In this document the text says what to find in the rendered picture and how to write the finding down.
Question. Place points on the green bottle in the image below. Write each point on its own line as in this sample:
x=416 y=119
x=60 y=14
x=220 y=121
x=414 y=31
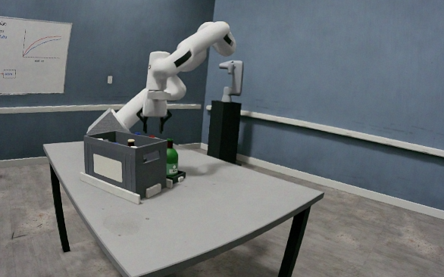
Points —
x=172 y=159

